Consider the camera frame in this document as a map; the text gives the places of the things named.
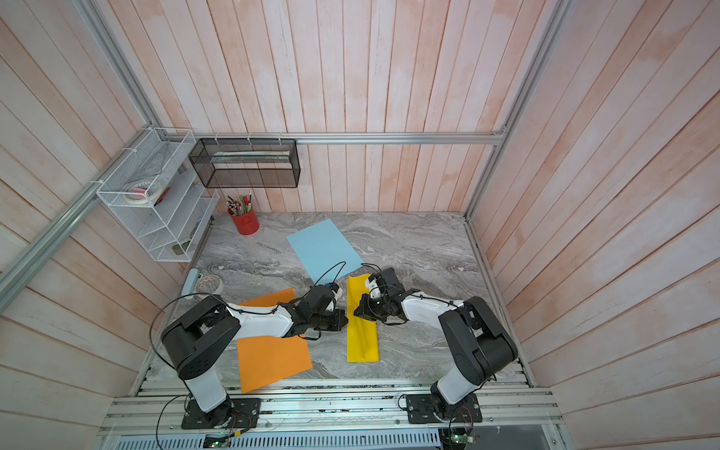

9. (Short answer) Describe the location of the black mesh wall basket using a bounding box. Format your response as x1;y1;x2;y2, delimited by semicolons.
189;138;301;189

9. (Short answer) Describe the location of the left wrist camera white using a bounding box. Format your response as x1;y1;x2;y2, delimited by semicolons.
326;282;342;309

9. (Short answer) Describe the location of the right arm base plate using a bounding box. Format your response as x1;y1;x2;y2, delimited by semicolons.
404;394;483;425

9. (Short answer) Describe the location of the white wire shelf rack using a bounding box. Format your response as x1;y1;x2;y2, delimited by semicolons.
97;127;219;263

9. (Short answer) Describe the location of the red pencil cup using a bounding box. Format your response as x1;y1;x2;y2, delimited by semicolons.
228;208;260;236

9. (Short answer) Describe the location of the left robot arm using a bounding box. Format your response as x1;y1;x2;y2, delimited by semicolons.
160;282;348;416

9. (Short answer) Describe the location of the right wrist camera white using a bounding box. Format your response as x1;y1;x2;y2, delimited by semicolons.
365;275;382;299

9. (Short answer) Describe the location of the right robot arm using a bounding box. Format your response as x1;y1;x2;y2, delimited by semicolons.
354;267;519;412

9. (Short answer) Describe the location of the yellow paper sheet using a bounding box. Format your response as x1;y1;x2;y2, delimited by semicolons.
347;275;380;363

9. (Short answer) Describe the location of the light blue paper sheet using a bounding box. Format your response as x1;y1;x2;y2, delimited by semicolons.
287;219;363;284

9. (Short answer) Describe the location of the tape roll on shelf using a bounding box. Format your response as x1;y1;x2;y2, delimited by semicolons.
122;179;163;206

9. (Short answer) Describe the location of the orange paper sheet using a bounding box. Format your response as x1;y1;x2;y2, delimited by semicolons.
236;289;312;393

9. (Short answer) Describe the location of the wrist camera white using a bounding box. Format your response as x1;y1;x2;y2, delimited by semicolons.
365;275;382;299
326;282;342;309

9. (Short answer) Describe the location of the clear tape roll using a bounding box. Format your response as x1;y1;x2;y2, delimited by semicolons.
195;275;224;296

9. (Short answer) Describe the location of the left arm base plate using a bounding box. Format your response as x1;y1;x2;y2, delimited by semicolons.
181;397;262;431

